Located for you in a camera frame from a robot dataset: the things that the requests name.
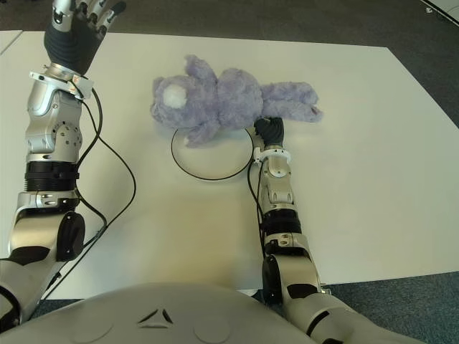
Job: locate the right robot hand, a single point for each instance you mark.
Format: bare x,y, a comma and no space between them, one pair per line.
272,132

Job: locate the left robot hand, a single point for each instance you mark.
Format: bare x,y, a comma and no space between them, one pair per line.
71,39

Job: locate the purple plush doll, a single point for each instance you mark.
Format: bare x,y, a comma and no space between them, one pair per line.
233,96

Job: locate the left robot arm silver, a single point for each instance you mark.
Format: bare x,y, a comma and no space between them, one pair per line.
46,161

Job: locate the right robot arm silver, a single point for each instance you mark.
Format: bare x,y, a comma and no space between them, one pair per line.
279,193

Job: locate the white plate black rim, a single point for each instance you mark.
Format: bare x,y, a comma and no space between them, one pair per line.
215,161

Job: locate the small white floor object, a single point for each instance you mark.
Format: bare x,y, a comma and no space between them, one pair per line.
427,10

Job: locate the grey robot torso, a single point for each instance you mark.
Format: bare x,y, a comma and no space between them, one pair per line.
179,315

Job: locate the white curved furniture edge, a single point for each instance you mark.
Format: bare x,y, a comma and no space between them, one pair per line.
452,9

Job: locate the small silver metal bracket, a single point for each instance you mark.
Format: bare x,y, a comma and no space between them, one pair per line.
325,288

